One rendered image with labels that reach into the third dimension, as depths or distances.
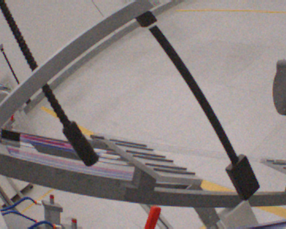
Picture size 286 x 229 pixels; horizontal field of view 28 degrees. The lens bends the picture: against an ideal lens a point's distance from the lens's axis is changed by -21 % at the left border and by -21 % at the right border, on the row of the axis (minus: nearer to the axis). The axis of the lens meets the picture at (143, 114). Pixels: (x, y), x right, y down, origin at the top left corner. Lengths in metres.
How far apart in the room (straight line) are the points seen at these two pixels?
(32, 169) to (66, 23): 6.85
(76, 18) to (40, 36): 0.56
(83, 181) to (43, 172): 0.12
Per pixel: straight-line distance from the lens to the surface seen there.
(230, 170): 0.57
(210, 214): 1.72
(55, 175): 1.60
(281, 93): 0.69
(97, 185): 1.63
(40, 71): 0.50
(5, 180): 5.23
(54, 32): 8.35
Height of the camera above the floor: 1.41
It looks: 16 degrees down
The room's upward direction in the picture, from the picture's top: 34 degrees counter-clockwise
